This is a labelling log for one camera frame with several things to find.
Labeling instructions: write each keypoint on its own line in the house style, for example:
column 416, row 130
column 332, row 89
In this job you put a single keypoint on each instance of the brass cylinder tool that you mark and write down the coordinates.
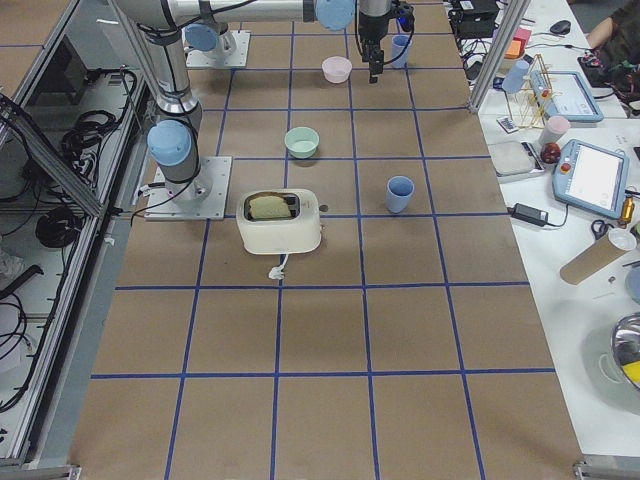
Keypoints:
column 627, row 211

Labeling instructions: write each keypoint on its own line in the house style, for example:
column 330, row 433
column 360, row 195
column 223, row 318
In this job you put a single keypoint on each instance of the near teach pendant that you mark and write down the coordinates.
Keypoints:
column 591, row 178

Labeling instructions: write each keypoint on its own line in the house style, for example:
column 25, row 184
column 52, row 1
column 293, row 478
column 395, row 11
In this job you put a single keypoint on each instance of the pink cup on table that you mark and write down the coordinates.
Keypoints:
column 555, row 127

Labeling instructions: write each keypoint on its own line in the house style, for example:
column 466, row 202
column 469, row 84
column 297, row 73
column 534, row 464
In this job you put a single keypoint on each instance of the orange sticky note pad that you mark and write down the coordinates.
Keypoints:
column 518, row 44

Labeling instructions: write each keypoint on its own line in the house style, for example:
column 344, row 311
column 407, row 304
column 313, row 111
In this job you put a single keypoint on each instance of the far teach pendant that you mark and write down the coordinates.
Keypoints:
column 565, row 93

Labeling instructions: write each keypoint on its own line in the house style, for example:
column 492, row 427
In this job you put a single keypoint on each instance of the bread slice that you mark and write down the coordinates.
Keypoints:
column 269, row 207

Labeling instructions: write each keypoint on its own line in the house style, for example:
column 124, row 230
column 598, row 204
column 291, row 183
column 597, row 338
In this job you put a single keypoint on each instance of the aluminium frame post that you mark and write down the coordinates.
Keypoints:
column 510, row 22

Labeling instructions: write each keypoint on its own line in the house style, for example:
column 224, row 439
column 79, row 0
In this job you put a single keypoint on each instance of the person in dark clothes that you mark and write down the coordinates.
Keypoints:
column 616, row 42

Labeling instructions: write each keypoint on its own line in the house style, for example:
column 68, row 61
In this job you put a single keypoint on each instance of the pink bowl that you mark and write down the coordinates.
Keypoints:
column 336, row 69

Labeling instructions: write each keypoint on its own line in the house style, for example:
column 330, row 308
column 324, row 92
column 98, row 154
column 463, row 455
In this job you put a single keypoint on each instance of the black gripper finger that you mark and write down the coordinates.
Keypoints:
column 372, row 62
column 378, row 60

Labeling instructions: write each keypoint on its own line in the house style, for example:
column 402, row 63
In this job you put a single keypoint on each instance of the black power adapter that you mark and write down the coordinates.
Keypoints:
column 528, row 214

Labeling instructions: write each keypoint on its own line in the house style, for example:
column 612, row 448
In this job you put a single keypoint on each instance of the steel mixing bowl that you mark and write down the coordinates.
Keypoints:
column 624, row 349

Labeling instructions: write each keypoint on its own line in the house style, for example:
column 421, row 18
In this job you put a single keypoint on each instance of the cardboard tube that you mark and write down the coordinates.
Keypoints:
column 616, row 243

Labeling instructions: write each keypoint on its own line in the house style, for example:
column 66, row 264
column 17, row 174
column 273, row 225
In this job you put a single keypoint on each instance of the blue cup on rack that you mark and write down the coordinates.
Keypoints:
column 515, row 77

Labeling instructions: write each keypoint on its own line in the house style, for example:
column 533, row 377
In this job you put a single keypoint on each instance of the black computer mouse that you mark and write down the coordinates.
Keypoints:
column 560, row 28

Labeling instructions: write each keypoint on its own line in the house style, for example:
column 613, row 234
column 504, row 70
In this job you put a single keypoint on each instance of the blue cup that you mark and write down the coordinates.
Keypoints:
column 515, row 77
column 401, row 45
column 399, row 191

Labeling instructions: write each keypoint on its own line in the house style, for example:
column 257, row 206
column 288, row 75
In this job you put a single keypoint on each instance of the wooden cup rack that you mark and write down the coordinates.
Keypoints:
column 529, row 105

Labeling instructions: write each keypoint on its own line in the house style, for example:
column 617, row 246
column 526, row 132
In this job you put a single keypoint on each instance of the black electronics box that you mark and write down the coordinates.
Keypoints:
column 473, row 19

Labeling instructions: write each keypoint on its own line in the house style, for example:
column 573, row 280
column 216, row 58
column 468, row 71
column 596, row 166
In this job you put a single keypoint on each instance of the kitchen scale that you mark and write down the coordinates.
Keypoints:
column 514, row 161

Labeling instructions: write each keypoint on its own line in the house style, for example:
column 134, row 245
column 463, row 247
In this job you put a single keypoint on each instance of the teach pendant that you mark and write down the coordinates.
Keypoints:
column 591, row 178
column 565, row 93

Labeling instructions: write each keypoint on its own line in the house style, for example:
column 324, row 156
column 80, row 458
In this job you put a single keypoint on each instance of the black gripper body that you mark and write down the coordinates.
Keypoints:
column 370, row 31

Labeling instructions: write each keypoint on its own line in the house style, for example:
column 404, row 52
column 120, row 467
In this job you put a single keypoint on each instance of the cream toaster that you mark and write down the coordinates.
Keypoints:
column 301, row 233

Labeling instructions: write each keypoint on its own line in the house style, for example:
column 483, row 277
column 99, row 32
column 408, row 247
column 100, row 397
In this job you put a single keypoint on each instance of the red apple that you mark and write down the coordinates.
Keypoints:
column 550, row 153

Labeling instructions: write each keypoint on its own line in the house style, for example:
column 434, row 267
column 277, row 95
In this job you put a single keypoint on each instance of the green bowl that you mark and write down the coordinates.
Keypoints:
column 301, row 142

